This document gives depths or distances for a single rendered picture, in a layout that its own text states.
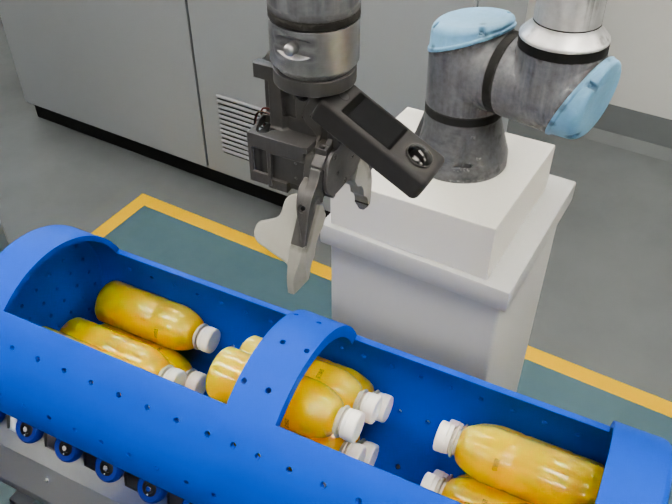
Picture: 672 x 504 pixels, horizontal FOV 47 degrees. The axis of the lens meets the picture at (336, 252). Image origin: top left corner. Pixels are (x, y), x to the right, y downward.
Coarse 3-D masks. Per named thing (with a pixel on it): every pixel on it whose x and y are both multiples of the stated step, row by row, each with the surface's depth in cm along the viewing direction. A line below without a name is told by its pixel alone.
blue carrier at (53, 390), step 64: (0, 256) 103; (64, 256) 115; (128, 256) 117; (0, 320) 99; (64, 320) 120; (256, 320) 113; (320, 320) 97; (0, 384) 100; (64, 384) 95; (128, 384) 92; (256, 384) 88; (384, 384) 108; (448, 384) 102; (128, 448) 94; (192, 448) 89; (256, 448) 86; (320, 448) 84; (384, 448) 109; (576, 448) 98; (640, 448) 81
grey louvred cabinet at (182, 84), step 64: (0, 0) 325; (64, 0) 304; (128, 0) 286; (192, 0) 269; (256, 0) 255; (384, 0) 230; (448, 0) 219; (512, 0) 244; (64, 64) 327; (128, 64) 306; (192, 64) 288; (384, 64) 243; (128, 128) 330; (192, 128) 309; (256, 192) 317
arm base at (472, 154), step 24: (432, 120) 113; (456, 120) 110; (480, 120) 110; (432, 144) 114; (456, 144) 112; (480, 144) 112; (504, 144) 116; (456, 168) 113; (480, 168) 114; (504, 168) 118
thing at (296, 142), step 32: (256, 64) 65; (288, 96) 66; (320, 96) 62; (256, 128) 68; (288, 128) 68; (320, 128) 66; (256, 160) 70; (288, 160) 68; (320, 160) 66; (352, 160) 71
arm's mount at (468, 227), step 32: (416, 128) 128; (512, 160) 120; (544, 160) 120; (384, 192) 113; (448, 192) 113; (480, 192) 113; (512, 192) 113; (352, 224) 120; (384, 224) 116; (416, 224) 113; (448, 224) 109; (480, 224) 106; (512, 224) 115; (448, 256) 113; (480, 256) 110
